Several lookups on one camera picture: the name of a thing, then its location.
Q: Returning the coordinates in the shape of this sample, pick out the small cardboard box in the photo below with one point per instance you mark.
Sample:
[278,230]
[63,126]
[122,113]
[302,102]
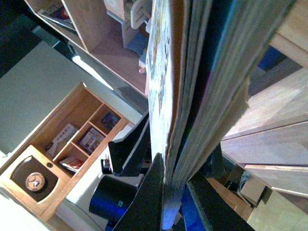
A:
[250,188]

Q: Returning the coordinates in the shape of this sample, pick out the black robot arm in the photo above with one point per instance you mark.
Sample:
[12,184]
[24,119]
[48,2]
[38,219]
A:
[112,197]

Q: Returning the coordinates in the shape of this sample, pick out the wooden toy kitchen cabinet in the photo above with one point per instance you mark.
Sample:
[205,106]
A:
[52,159]

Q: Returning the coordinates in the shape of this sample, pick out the thin book stack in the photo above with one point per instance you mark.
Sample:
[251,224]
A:
[199,58]

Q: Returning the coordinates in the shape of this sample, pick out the wooden bookcase with toys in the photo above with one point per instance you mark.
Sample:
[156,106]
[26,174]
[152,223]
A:
[102,29]

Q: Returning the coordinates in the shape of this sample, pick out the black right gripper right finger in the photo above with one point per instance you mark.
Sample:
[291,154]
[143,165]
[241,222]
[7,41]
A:
[207,211]

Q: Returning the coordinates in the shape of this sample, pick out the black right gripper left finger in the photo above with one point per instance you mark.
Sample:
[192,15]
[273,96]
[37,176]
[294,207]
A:
[145,211]

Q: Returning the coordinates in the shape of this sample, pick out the right wooden shelf unit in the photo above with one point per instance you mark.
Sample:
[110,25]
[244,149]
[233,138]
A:
[270,141]

